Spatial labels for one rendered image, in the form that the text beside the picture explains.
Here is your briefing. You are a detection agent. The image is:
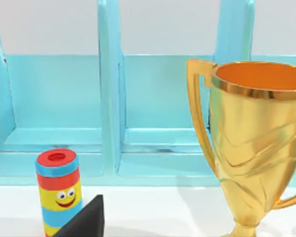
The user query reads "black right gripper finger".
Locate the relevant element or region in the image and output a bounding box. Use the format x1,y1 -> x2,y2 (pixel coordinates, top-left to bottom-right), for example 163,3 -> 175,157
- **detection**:
47,194 -> 105,237

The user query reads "stack of coloured rings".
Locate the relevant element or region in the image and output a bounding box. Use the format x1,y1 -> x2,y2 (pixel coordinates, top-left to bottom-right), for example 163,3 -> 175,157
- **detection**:
35,148 -> 83,237

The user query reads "light blue rack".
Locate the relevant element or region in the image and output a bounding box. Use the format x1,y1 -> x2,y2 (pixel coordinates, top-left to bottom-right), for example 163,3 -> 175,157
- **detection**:
0,0 -> 296,187

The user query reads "gold trophy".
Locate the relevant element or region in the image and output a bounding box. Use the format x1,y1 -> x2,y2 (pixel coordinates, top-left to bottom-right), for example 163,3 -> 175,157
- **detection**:
186,58 -> 296,237

